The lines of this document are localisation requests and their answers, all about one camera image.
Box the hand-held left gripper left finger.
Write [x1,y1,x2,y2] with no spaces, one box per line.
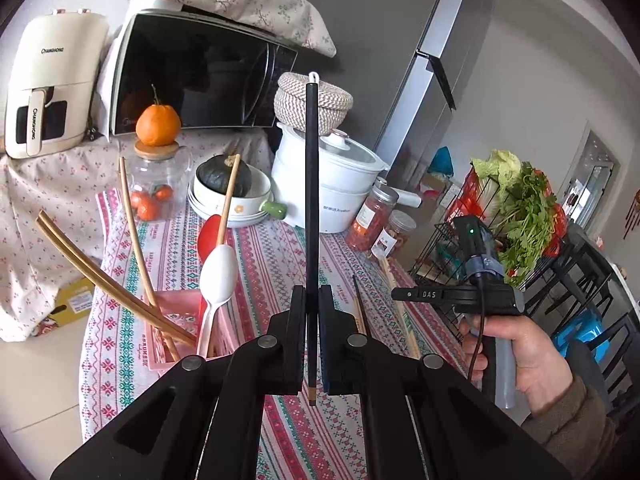
[50,285,307,480]

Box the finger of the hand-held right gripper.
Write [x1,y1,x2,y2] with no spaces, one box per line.
[391,286,453,311]

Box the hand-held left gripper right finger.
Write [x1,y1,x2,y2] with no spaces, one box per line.
[317,285,573,480]

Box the black chopstick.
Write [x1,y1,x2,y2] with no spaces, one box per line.
[351,274,372,337]
[303,82,321,407]

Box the white plastic spoon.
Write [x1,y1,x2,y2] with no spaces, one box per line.
[196,244,239,358]
[196,214,226,311]

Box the pink plastic basket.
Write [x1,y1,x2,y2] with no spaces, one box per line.
[141,287,241,376]

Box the brown wooden chopstick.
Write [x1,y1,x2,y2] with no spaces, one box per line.
[117,156,181,363]
[34,216,183,363]
[37,210,198,348]
[214,154,242,253]

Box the person's right forearm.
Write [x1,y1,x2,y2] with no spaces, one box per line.
[520,375,621,480]

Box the person's right hand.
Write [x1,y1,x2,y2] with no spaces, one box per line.
[457,317,573,418]

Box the jar of dried fruit rings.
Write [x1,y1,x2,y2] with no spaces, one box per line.
[370,210,418,261]

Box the striped patterned tablecloth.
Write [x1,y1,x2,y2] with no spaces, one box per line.
[80,187,481,480]

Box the jar of red snacks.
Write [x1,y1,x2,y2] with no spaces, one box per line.
[348,184,400,252]

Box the green celery bunch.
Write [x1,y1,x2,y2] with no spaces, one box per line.
[492,162,558,286]

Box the blue plastic stool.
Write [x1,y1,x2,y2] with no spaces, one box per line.
[552,307,606,356]

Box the red plastic bag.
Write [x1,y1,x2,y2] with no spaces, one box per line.
[450,167,568,261]

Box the black chair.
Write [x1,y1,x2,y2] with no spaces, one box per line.
[520,220,640,411]

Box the napa cabbage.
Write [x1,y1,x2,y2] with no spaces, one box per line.
[471,149,523,201]

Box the blue plastic bag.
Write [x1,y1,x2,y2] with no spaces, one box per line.
[429,146,453,178]

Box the white electric cooking pot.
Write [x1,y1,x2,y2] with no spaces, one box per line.
[271,121,423,235]

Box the metal framed window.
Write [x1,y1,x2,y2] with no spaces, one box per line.
[560,130,618,226]

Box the white plate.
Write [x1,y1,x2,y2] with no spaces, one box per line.
[187,185,281,228]

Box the red hanging ornament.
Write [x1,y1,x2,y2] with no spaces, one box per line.
[624,189,640,241]

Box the dark green squash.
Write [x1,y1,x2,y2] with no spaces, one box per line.
[196,154,252,198]

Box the glass jar with wooden lid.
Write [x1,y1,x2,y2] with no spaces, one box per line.
[122,139,193,223]

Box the yellow cardboard box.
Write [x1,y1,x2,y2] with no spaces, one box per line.
[47,275,96,333]

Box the grey refrigerator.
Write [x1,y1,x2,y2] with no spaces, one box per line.
[277,0,493,196]

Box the large orange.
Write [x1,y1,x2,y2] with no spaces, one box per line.
[135,85,182,147]

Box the black microwave oven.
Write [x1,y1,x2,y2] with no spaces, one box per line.
[107,7,301,137]

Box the white floral tablecloth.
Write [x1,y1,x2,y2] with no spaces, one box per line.
[0,127,281,343]

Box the cream air fryer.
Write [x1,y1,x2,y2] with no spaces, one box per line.
[4,7,110,160]

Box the black cable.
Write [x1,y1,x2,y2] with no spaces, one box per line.
[467,270,488,386]

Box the black wire rack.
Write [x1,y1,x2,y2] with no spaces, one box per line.
[410,170,576,311]

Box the white bowl with green handle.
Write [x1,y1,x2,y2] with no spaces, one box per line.
[192,165,288,218]

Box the woven rope basket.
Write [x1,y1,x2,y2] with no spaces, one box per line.
[274,71,353,136]

